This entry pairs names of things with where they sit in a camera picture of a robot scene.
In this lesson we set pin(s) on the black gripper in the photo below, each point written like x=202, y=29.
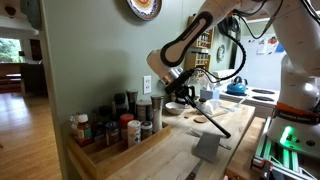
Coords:
x=176, y=85

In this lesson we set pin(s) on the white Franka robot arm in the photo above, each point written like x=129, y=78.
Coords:
x=300, y=33

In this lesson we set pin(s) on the metal turner spatula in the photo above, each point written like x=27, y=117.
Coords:
x=206, y=148

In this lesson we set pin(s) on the glass shaker jar black lid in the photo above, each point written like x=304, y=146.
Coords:
x=202, y=104

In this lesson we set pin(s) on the small white bowl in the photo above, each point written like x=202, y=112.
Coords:
x=173, y=108

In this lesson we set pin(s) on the blue tissue box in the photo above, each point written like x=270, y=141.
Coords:
x=210, y=94

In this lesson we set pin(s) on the white tissue in box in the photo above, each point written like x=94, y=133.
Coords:
x=209, y=84

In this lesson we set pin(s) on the wooden spoon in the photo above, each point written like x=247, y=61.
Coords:
x=199, y=120

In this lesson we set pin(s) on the crumpled white tissue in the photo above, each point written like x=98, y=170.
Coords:
x=214, y=106

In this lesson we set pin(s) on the steel salt grinder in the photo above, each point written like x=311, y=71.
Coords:
x=157, y=113

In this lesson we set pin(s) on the small metal peeler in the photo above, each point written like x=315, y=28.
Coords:
x=227, y=108

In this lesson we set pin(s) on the dark can white label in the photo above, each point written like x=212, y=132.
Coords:
x=143, y=111

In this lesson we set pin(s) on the blue kettle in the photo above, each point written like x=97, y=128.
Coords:
x=236, y=87

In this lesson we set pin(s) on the small jar black lid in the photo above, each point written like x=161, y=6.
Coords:
x=146, y=130

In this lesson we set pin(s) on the dark pepper mill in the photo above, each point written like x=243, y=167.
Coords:
x=132, y=101

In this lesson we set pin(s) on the white flat strip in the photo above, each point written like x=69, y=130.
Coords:
x=240, y=102

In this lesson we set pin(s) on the white spice canister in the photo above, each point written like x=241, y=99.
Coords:
x=134, y=134

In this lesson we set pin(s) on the black bottle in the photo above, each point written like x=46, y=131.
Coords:
x=120, y=105

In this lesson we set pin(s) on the spice jar red lid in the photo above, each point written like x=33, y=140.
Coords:
x=126, y=123

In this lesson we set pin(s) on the wooden spice tray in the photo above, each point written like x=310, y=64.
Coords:
x=140, y=146

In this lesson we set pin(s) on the black stove burner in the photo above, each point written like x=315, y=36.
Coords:
x=263, y=91
x=263, y=98

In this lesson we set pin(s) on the black hanging pan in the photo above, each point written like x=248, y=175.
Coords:
x=228, y=25

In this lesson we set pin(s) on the white fridge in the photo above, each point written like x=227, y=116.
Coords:
x=263, y=70

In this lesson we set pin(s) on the white stove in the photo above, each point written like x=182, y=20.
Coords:
x=266, y=105

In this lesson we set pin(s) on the dark glass bottle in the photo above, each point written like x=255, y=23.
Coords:
x=98, y=128
x=105, y=113

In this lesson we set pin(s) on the dark jar blue lid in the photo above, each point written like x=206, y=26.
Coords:
x=112, y=133

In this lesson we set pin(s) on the white paper note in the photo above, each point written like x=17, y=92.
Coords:
x=262, y=46

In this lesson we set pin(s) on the red fridge magnet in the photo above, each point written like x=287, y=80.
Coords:
x=272, y=40

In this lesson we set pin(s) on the blue paper sheet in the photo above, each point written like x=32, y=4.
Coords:
x=280, y=48

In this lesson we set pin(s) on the orange sauce bottle white cap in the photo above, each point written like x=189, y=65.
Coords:
x=84, y=131

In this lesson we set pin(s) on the clear plastic bag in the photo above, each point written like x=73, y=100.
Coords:
x=74, y=121

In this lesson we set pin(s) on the window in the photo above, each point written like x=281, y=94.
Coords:
x=10, y=50

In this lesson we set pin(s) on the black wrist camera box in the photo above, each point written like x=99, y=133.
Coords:
x=189, y=74

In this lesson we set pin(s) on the white wall outlet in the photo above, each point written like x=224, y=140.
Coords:
x=147, y=85

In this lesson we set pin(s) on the small round wall plate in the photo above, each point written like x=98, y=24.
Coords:
x=221, y=53

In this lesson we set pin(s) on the colourful decorative wall plate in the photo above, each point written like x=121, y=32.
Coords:
x=144, y=8

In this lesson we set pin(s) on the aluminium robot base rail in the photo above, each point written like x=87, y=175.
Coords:
x=283, y=163

